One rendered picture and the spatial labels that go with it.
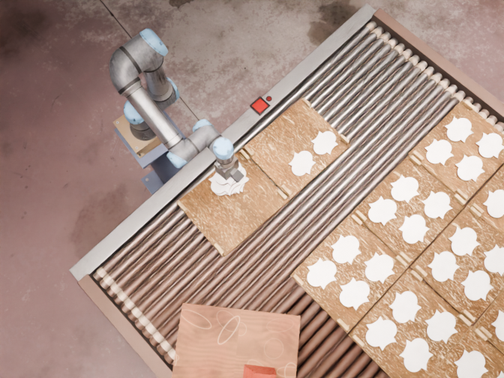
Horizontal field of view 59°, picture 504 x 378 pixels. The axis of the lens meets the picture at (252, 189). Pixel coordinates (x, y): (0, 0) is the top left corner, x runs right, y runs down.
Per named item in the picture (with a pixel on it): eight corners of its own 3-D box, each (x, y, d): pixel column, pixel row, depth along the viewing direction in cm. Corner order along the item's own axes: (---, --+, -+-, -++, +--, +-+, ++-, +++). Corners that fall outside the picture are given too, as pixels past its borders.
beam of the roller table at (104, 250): (73, 271, 213) (67, 270, 207) (364, 10, 253) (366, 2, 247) (84, 284, 211) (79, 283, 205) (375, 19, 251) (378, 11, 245)
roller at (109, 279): (100, 282, 209) (97, 281, 204) (376, 29, 247) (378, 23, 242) (107, 290, 208) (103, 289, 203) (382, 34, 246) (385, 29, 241)
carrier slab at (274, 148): (241, 148, 223) (241, 148, 221) (301, 99, 230) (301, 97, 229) (290, 199, 215) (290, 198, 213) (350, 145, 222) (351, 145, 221)
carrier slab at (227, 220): (176, 203, 215) (175, 202, 213) (241, 150, 222) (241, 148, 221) (223, 258, 207) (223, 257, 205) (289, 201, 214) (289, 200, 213)
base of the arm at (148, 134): (124, 127, 222) (118, 120, 213) (145, 106, 225) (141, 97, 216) (145, 146, 220) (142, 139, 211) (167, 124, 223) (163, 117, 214)
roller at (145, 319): (135, 322, 204) (133, 322, 199) (411, 57, 241) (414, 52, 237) (142, 330, 203) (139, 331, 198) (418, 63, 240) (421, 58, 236)
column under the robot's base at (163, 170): (140, 179, 316) (98, 127, 232) (184, 148, 322) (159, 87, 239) (171, 220, 307) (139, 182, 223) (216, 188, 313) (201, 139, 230)
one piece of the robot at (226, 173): (232, 178, 181) (235, 190, 197) (247, 163, 183) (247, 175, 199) (211, 160, 183) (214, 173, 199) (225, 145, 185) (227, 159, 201)
